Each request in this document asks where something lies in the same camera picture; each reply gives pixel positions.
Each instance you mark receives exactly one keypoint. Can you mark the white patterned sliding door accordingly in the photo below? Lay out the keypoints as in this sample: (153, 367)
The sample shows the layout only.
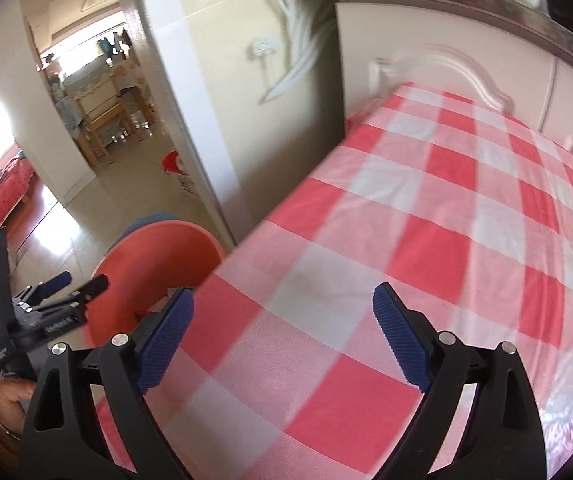
(216, 85)

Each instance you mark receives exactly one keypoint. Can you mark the red white plastic bag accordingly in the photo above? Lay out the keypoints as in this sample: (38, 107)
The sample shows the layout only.
(174, 165)

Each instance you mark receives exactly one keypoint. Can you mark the wooden table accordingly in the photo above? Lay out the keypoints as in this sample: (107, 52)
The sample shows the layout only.
(99, 125)

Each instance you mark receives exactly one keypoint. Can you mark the white kitchen cabinet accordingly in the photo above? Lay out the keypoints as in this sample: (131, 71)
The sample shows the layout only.
(366, 35)

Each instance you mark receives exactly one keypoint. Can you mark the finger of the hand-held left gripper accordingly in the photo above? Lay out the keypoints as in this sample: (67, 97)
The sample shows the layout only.
(54, 282)
(91, 287)

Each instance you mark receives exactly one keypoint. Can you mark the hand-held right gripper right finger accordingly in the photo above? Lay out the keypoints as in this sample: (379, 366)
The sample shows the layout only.
(401, 340)

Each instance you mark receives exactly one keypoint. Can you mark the orange plastic bin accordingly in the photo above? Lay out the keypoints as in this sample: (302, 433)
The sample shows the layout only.
(141, 270)

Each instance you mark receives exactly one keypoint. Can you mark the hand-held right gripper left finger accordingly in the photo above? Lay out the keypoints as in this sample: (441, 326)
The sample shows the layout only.
(166, 345)

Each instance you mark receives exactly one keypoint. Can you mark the dark blue round container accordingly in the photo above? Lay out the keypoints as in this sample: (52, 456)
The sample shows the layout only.
(141, 222)

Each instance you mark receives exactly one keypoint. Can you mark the person's left hand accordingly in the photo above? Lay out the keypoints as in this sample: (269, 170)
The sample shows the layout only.
(11, 395)

